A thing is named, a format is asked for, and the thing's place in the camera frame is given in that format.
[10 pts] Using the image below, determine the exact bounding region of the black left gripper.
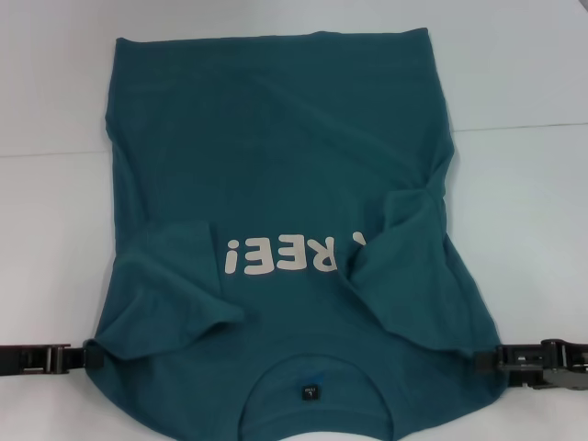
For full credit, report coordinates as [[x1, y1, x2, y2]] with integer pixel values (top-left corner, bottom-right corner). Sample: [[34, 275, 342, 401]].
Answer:
[[0, 342, 106, 380]]

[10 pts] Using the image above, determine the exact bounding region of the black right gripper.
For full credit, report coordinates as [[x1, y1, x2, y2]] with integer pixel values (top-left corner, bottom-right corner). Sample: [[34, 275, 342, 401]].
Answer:
[[474, 338, 588, 392]]

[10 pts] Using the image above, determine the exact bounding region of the teal FREE print t-shirt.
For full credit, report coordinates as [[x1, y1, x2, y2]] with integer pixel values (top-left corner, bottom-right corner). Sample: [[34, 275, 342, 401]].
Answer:
[[85, 27, 509, 441]]

